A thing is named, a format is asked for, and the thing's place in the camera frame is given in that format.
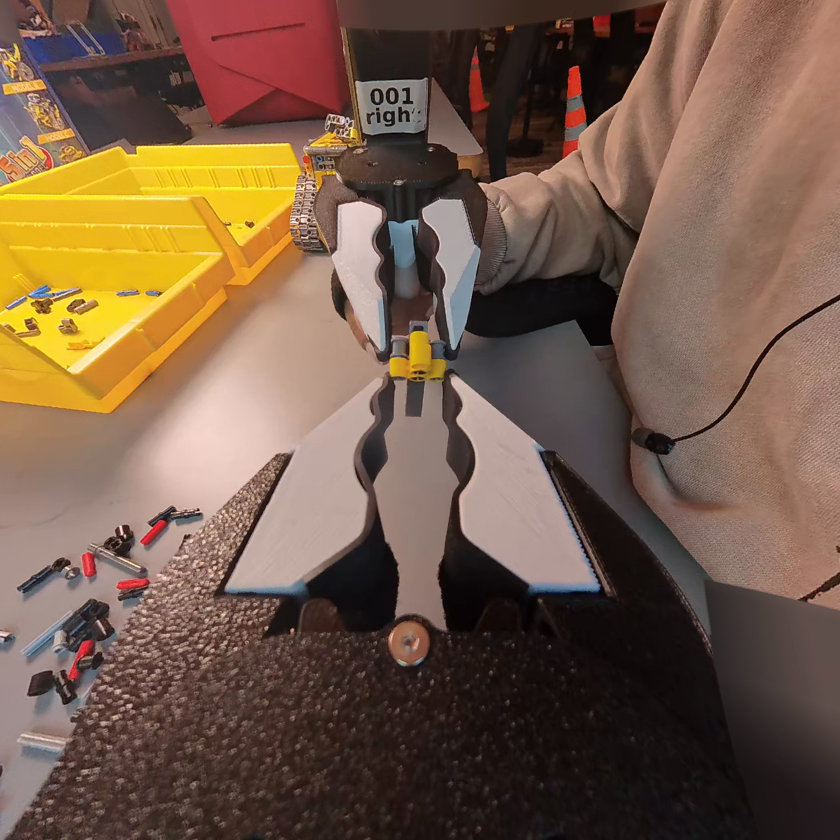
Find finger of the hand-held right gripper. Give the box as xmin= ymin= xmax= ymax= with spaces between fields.
xmin=418 ymin=195 xmax=484 ymax=361
xmin=331 ymin=197 xmax=418 ymax=363

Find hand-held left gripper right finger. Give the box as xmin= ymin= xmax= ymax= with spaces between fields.
xmin=441 ymin=376 xmax=605 ymax=628

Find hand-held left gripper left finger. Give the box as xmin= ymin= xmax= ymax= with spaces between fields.
xmin=225 ymin=376 xmax=395 ymax=628

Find yellow building block assembly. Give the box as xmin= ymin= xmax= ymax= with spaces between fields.
xmin=386 ymin=329 xmax=448 ymax=383

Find yellow plastic bin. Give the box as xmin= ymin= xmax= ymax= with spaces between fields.
xmin=0 ymin=142 xmax=305 ymax=287
xmin=0 ymin=195 xmax=237 ymax=414

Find blue grey pieces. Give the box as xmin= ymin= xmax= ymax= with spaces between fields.
xmin=7 ymin=283 xmax=165 ymax=353

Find person's right forearm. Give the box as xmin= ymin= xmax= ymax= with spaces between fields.
xmin=479 ymin=171 xmax=657 ymax=292

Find grey desk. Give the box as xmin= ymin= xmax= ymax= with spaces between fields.
xmin=0 ymin=125 xmax=716 ymax=840

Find yellow toy robot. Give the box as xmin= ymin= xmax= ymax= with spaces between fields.
xmin=290 ymin=116 xmax=362 ymax=253

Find pile of black red pieces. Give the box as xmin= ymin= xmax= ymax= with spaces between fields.
xmin=0 ymin=506 xmax=204 ymax=756

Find person's torso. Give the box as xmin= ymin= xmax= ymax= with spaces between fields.
xmin=611 ymin=0 xmax=840 ymax=605

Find robot kit box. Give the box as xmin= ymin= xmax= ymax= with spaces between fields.
xmin=0 ymin=40 xmax=93 ymax=185

